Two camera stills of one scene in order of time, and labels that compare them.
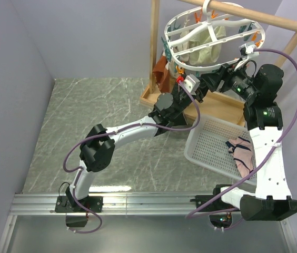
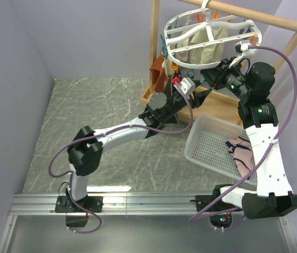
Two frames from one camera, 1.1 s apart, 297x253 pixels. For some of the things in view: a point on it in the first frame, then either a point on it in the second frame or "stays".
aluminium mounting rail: (148, 204) stays
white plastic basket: (206, 143) stays
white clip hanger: (195, 38) stays
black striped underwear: (180, 120) to (167, 89)
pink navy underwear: (241, 149) stays
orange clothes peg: (180, 70) to (174, 67)
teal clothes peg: (168, 52) to (191, 75)
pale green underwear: (203, 56) stays
